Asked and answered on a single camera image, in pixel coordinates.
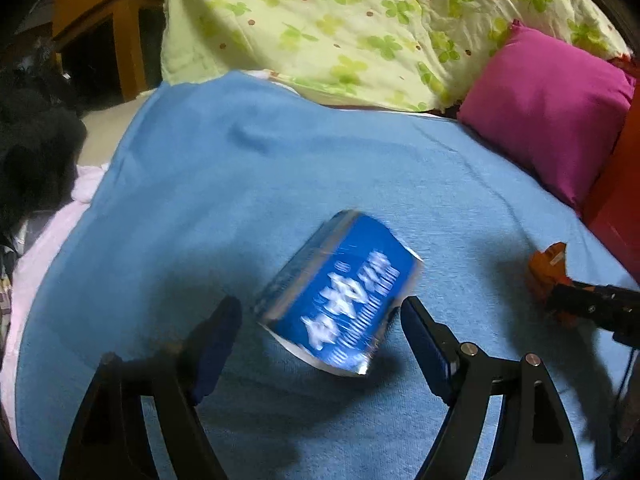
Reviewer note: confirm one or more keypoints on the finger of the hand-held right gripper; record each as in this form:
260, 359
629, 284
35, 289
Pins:
595, 305

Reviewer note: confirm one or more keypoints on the wooden cabinet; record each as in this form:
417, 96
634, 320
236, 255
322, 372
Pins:
100, 15

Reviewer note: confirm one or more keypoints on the black fuzzy cloth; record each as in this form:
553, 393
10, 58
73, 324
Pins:
35, 160

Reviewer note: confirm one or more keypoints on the red paper bag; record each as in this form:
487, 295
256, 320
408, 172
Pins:
617, 185

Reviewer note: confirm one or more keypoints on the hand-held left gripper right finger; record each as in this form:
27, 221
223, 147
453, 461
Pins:
424, 347

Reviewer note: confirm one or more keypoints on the blue blanket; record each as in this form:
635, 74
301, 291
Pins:
250, 160

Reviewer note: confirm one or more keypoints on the magenta pillow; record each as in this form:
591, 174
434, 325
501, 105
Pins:
545, 105

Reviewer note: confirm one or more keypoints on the blue shiny box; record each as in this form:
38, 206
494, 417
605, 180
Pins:
345, 290

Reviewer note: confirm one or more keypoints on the orange wrapper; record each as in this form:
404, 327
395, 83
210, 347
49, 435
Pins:
547, 267

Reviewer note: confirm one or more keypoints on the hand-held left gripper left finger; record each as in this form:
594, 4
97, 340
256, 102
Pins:
215, 345

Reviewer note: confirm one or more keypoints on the green clover print quilt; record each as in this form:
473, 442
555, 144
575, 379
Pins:
350, 20

